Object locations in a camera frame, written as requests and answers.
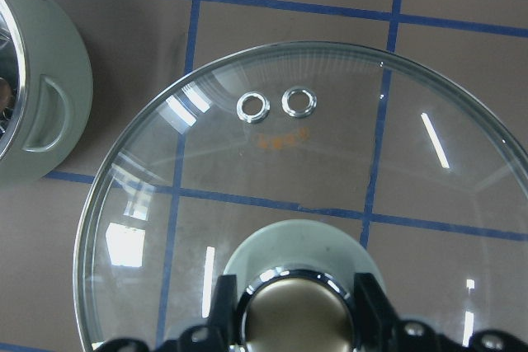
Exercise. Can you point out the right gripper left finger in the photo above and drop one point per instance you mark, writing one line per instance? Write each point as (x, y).
(218, 332)

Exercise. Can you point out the mint green cooking pot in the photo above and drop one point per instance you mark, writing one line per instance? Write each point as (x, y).
(46, 89)

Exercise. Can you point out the glass pot lid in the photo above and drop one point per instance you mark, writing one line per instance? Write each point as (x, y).
(295, 166)

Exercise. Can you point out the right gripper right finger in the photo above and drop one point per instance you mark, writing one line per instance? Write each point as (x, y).
(379, 328)

